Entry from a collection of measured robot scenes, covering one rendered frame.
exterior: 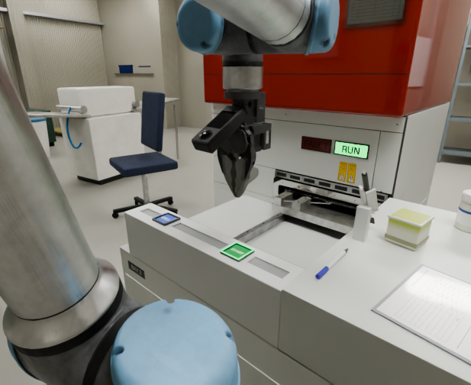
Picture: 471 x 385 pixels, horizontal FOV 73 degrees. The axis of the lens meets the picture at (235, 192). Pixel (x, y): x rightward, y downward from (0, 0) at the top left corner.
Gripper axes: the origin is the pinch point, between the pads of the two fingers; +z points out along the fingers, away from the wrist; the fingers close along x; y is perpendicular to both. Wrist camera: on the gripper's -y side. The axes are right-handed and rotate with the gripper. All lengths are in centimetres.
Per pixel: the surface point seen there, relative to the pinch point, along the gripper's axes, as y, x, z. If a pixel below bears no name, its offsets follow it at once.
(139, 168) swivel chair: 100, 201, 55
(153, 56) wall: 462, 676, -65
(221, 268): -4.0, 0.3, 16.6
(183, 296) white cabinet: -4.0, 14.4, 31.3
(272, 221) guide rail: 40, 17, 26
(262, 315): -4.1, -10.9, 22.7
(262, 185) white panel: 59, 36, 22
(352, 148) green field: 58, -1, 0
